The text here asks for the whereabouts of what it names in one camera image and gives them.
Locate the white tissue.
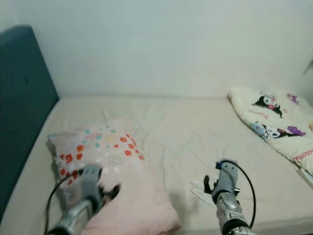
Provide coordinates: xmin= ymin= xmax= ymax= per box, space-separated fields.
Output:
xmin=191 ymin=180 xmax=217 ymax=206

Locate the pink pillow with coloured dots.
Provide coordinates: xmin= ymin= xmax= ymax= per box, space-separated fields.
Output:
xmin=47 ymin=120 xmax=180 ymax=235

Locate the mattress with beige sheet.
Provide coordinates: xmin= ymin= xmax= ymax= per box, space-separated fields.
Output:
xmin=0 ymin=95 xmax=313 ymax=235

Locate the cream cartoon print blanket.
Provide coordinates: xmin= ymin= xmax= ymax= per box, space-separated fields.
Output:
xmin=227 ymin=87 xmax=313 ymax=174

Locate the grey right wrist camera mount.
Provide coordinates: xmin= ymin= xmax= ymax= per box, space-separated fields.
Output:
xmin=215 ymin=159 xmax=240 ymax=192

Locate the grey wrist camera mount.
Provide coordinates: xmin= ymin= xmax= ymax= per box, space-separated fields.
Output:
xmin=215 ymin=159 xmax=240 ymax=192
xmin=81 ymin=164 xmax=103 ymax=199

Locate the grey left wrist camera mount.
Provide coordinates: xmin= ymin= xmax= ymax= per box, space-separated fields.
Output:
xmin=81 ymin=164 xmax=103 ymax=199

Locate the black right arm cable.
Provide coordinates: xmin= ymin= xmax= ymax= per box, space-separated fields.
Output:
xmin=234 ymin=160 xmax=258 ymax=229

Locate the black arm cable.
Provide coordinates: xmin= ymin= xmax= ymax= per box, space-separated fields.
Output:
xmin=45 ymin=171 xmax=84 ymax=234
xmin=234 ymin=160 xmax=258 ymax=229

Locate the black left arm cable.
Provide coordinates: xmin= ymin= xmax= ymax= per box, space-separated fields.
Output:
xmin=45 ymin=171 xmax=84 ymax=234

